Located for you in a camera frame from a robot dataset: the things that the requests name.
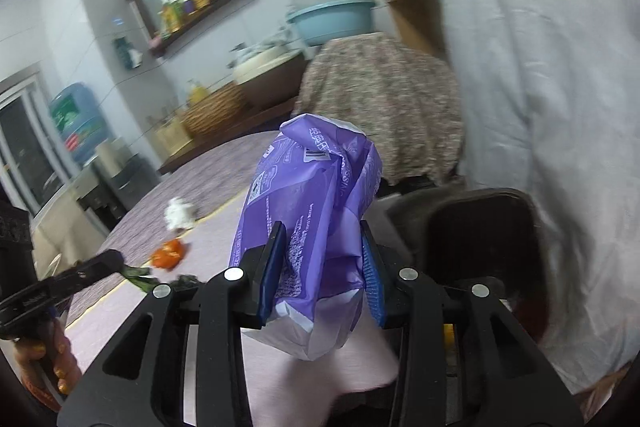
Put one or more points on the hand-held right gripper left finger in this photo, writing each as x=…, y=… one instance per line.
x=272, y=272

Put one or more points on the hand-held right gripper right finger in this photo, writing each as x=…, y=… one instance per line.
x=372, y=277

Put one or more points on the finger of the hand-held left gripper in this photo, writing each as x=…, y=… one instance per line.
x=90, y=272

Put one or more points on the green leaf scrap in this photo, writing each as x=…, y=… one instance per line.
x=187, y=281
x=140, y=274

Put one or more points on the purple plastic packet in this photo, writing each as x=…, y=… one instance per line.
x=310, y=207

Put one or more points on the black trash bin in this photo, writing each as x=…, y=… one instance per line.
x=475, y=232

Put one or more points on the person's left hand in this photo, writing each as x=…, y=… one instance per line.
x=62, y=357

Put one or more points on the orange wrapper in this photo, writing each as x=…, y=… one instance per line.
x=169, y=253

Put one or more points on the grey water dispenser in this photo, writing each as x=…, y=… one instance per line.
x=115, y=187

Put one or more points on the white framed window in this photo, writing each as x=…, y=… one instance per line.
x=25, y=147

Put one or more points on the white crumpled tissue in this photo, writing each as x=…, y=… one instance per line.
x=180, y=213

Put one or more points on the blue water jug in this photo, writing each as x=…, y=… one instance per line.
x=80, y=122

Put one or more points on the dark wooden counter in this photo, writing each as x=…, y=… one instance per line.
x=225, y=142

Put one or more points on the beige utensil box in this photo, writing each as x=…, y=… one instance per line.
x=170, y=137

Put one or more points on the floral cover cloth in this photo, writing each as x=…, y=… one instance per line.
x=375, y=107

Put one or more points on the wicker basket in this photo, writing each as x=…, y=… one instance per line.
x=215, y=112

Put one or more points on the yellow soap bottle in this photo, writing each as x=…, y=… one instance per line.
x=197, y=93

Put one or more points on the blue plastic basin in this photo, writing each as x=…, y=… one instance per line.
x=330, y=22

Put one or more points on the wooden cabinet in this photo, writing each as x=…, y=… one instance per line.
x=415, y=22

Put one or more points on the white cover cloth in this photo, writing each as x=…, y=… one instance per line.
x=550, y=82

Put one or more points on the green wall holder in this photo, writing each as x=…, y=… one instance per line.
x=127, y=52

